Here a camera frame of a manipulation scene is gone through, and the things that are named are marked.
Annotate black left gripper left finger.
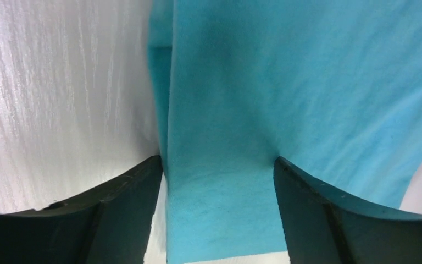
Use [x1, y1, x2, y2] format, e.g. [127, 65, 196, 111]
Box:
[0, 156, 163, 263]

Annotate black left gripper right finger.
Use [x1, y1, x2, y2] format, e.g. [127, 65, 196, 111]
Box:
[274, 157, 422, 263]

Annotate teal t shirt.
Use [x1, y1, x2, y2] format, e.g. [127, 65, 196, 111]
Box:
[148, 1, 422, 263]

